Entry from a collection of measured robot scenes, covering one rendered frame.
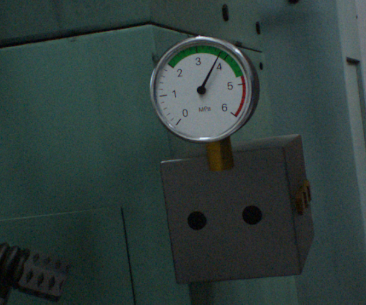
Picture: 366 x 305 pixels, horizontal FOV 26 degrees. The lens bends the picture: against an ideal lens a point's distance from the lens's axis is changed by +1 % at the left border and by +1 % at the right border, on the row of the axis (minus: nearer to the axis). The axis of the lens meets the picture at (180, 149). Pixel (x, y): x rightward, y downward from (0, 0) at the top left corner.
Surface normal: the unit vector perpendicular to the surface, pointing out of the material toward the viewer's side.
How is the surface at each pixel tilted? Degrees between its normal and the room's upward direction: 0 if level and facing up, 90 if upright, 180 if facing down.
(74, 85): 90
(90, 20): 90
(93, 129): 90
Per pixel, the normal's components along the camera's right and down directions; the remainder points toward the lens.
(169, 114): -0.23, 0.08
